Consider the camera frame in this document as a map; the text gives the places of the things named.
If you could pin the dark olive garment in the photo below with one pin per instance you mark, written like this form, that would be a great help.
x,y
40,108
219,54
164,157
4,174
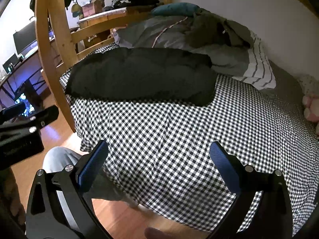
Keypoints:
x,y
208,29

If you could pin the dark desk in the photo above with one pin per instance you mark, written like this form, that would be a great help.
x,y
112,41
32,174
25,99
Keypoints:
x,y
16,69

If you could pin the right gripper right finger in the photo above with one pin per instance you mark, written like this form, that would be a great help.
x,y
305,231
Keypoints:
x,y
273,216

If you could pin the black computer monitor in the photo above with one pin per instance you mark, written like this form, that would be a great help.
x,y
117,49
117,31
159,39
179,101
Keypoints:
x,y
24,37

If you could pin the pink plush toy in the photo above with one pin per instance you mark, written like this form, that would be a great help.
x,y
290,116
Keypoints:
x,y
311,109

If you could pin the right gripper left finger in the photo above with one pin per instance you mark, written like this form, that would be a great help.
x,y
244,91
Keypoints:
x,y
45,216

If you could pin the teal pillow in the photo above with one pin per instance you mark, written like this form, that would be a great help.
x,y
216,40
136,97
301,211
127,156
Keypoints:
x,y
176,9

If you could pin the person's jeans leg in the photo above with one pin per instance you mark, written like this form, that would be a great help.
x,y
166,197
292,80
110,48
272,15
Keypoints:
x,y
91,176

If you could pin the grey quilt with stripe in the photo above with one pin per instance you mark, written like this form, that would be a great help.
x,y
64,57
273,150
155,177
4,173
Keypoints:
x,y
169,32

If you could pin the wooden bunk bed frame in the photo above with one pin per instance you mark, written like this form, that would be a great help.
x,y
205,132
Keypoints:
x,y
56,43

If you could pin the dark green large jacket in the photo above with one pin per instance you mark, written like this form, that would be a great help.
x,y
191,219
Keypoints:
x,y
157,74

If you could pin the white grey striped pillow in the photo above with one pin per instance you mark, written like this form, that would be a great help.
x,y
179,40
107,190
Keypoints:
x,y
259,72

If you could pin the black white checkered bedsheet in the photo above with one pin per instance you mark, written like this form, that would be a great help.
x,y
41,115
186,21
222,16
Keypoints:
x,y
159,152

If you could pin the cardboard box on shelf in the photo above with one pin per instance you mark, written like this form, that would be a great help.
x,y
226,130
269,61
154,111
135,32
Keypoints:
x,y
92,8

